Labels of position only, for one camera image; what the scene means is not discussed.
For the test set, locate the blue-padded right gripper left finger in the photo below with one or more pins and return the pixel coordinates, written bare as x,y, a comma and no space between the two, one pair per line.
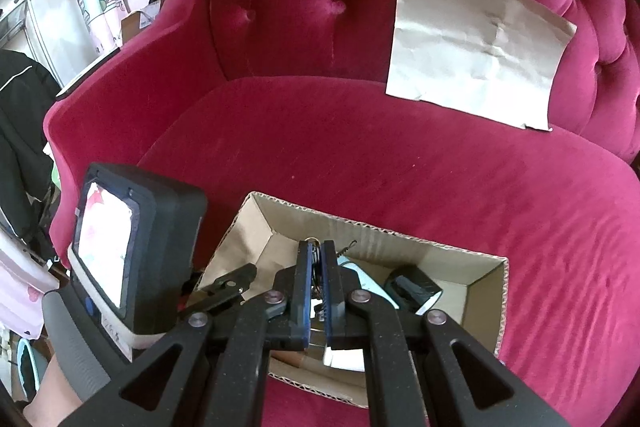
211,370

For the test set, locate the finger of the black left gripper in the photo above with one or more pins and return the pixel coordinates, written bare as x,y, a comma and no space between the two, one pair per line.
224,292

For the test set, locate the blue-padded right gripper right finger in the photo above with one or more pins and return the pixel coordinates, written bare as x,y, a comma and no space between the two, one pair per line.
427,370

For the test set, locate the gold keychain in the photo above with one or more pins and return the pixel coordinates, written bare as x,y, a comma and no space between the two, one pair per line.
331,283

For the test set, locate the cardboard box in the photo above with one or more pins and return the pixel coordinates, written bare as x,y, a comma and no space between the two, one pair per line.
267,230

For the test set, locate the white and blue tube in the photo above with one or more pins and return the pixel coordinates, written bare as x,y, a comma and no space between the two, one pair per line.
366,282

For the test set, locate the white plug adapter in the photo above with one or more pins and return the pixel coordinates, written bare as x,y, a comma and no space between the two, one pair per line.
345,360

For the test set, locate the person's left hand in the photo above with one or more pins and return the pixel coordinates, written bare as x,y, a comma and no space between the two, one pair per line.
54,401

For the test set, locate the black tape roll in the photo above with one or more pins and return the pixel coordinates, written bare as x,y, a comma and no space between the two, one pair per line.
412,290

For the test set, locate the black camera box with screen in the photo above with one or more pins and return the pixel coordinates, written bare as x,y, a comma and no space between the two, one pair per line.
133,248

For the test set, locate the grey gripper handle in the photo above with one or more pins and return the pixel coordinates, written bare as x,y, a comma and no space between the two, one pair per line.
88,358

